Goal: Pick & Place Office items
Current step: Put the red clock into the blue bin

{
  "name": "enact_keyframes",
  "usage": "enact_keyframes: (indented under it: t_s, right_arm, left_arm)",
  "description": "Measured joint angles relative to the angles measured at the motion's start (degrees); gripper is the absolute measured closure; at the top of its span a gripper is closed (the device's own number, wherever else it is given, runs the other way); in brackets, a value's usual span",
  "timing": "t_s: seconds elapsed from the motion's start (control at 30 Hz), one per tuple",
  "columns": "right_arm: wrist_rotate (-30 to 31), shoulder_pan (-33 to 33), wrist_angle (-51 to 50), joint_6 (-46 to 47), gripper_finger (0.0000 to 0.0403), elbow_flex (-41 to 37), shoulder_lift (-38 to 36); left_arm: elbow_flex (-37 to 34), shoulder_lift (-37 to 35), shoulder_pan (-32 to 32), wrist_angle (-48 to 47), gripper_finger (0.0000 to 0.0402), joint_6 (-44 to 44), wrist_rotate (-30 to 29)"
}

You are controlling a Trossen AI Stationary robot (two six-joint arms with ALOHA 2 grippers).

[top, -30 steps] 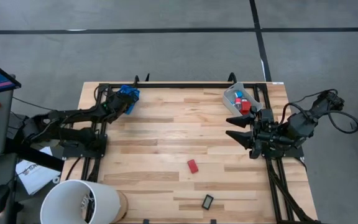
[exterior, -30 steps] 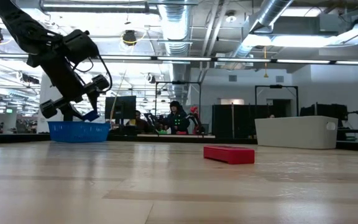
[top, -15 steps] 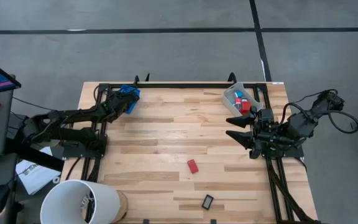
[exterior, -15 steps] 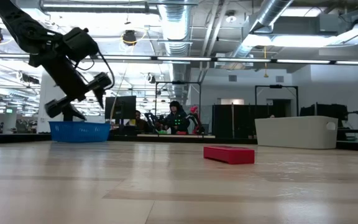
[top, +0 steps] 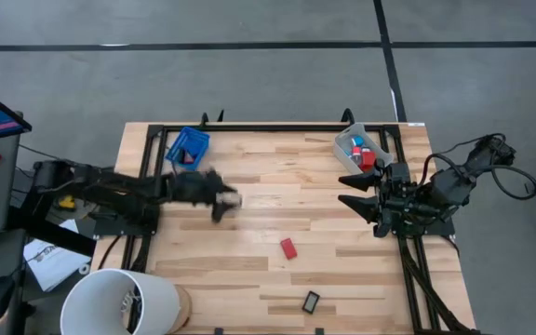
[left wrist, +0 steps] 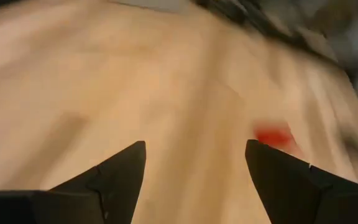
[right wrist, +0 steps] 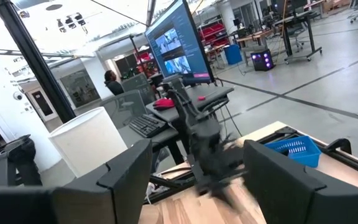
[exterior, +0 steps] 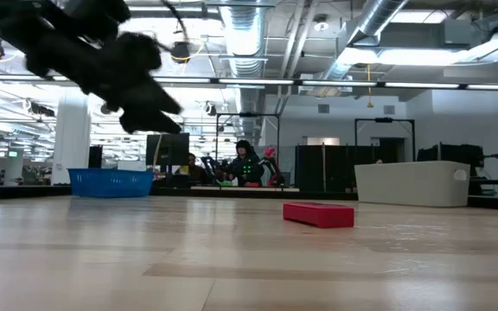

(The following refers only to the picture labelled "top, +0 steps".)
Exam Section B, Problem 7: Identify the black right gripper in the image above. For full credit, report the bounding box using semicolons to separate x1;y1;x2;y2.
337;160;416;239

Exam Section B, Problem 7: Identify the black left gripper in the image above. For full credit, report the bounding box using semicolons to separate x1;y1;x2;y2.
172;169;240;224

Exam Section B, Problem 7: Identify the white plastic bin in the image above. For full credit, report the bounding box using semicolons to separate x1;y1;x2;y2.
332;122;395;177

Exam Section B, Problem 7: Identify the blue plastic basket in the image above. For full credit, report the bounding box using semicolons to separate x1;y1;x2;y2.
164;125;212;172

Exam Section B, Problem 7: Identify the round wooden disc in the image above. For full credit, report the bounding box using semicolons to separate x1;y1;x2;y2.
169;284;194;334

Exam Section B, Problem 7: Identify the black rectangular display module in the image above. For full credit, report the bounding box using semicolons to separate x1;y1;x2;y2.
301;290;321;315

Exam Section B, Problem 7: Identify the white cylindrical lampshade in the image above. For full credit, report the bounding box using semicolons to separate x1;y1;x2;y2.
59;268;181;335

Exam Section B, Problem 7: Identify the black metal bar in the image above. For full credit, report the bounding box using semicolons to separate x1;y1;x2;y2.
7;207;98;257

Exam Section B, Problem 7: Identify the white printed paper sheet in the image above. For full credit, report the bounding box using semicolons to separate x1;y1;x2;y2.
22;218;93;293

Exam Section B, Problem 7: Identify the black box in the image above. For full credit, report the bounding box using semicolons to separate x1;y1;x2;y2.
9;169;62;218

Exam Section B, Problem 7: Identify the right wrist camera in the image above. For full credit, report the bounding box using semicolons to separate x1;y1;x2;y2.
387;162;412;187

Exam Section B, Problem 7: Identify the black aluminium table frame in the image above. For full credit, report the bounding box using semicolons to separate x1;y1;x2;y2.
121;109;483;335

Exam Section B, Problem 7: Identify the black cable bundle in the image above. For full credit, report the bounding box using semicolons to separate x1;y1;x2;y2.
397;234;483;335

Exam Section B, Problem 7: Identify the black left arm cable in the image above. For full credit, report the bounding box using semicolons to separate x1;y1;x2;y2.
96;234;123;272

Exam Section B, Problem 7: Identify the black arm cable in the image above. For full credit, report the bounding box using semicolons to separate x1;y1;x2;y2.
419;133;536;202
96;234;123;272

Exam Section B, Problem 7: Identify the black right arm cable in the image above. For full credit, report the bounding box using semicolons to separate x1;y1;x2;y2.
419;133;536;202

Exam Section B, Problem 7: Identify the thin black floor cable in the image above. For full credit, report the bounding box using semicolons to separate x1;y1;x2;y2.
18;143;64;163

